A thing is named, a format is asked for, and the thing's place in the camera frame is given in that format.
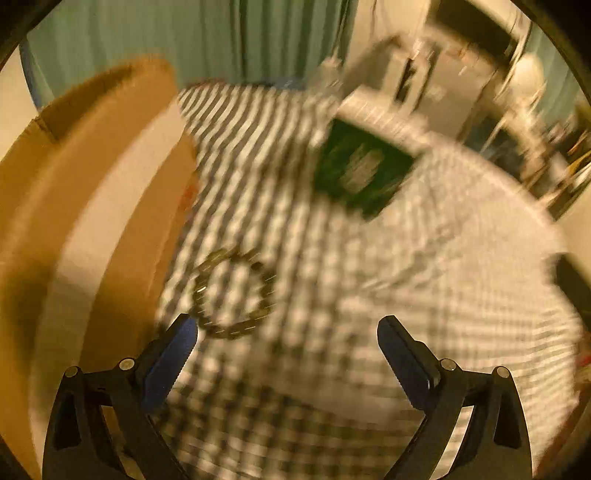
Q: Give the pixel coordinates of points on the grey cabinet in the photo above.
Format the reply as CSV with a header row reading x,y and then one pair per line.
x,y
455,92

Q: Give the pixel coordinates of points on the wide green curtain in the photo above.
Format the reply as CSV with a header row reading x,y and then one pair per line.
x,y
184,37

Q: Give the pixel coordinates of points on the brown cardboard box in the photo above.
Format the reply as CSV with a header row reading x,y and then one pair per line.
x,y
74,230

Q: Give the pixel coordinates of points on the black television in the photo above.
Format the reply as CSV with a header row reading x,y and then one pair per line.
x,y
480,23

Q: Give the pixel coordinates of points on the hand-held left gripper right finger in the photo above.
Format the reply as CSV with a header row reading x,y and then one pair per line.
x,y
411,364

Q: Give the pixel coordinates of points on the white drawer cabinet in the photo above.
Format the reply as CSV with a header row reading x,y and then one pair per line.
x,y
383,64

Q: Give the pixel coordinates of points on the checkered tablecloth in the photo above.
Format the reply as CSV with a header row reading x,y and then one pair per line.
x,y
346,286

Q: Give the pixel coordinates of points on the white rounded lamp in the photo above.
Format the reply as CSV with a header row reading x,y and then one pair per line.
x,y
527,78

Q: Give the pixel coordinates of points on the green flat box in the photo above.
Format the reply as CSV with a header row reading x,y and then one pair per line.
x,y
362,168

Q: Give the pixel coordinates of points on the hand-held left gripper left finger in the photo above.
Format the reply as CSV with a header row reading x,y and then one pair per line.
x,y
171,364

